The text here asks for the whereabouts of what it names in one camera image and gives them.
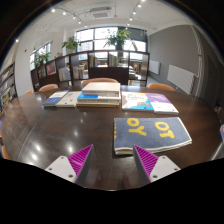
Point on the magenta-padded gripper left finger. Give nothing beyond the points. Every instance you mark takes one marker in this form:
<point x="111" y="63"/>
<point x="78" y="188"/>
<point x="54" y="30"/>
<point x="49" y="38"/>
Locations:
<point x="63" y="166"/>

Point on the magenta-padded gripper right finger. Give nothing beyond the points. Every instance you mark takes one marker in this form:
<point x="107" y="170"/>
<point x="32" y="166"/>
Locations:
<point x="161" y="166"/>

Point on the grey towel with yellow letters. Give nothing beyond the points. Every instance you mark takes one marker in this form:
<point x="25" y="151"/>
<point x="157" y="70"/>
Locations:
<point x="150" y="137"/>

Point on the purple and white book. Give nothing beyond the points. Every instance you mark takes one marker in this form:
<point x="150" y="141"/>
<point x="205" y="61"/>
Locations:
<point x="161" y="103"/>

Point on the white thin book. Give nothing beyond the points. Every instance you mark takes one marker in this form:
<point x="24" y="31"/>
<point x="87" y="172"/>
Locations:
<point x="68" y="99"/>

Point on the dark blue book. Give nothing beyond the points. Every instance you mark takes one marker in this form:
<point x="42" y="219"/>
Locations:
<point x="55" y="99"/>

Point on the blue and white booklet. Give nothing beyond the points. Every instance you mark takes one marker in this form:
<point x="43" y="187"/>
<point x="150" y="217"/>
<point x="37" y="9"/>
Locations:
<point x="222" y="133"/>

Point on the colourful illustrated white book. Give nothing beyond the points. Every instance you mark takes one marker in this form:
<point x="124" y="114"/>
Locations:
<point x="136" y="101"/>

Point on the cream thick book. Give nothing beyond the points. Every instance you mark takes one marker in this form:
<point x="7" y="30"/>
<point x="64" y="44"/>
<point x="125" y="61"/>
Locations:
<point x="96" y="104"/>

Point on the blue and white book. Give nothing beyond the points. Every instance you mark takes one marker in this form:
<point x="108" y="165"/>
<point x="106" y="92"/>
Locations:
<point x="100" y="97"/>

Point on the beige large book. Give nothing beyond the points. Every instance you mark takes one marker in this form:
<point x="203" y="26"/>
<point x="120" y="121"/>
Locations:
<point x="101" y="87"/>

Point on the dark divider shelf unit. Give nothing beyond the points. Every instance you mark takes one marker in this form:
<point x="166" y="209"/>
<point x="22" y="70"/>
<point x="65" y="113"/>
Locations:
<point x="106" y="75"/>

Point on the small green potted plant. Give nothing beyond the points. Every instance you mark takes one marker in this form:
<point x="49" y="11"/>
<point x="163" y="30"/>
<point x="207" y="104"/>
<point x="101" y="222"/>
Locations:
<point x="41" y="57"/>

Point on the side window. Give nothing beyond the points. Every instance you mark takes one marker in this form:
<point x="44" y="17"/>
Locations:
<point x="42" y="50"/>

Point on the medium green potted plant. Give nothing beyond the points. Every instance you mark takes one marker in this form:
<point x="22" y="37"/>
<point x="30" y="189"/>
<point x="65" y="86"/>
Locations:
<point x="70" y="44"/>

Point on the large black-framed window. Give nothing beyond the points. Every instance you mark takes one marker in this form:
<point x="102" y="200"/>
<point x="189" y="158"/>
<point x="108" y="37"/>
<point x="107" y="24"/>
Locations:
<point x="85" y="35"/>

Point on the large green potted plant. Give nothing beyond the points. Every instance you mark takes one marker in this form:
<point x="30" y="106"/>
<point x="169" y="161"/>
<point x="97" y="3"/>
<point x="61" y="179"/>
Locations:
<point x="117" y="38"/>

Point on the ceiling spotlights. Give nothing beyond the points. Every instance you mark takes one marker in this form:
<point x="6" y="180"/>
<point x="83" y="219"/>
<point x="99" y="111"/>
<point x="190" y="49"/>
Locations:
<point x="53" y="10"/>

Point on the ceiling air conditioner unit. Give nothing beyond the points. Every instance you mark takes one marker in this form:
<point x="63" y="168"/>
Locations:
<point x="100" y="14"/>

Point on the large white wall radiator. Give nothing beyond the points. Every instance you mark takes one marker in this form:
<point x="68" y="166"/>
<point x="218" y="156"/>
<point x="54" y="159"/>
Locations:
<point x="180" y="78"/>

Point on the wall bookshelf unit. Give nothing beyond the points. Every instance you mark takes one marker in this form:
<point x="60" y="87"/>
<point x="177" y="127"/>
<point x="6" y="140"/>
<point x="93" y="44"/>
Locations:
<point x="6" y="86"/>

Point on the small white wall radiator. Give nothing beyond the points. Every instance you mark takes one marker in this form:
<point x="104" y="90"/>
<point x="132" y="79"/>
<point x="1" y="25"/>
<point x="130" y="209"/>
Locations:
<point x="154" y="66"/>

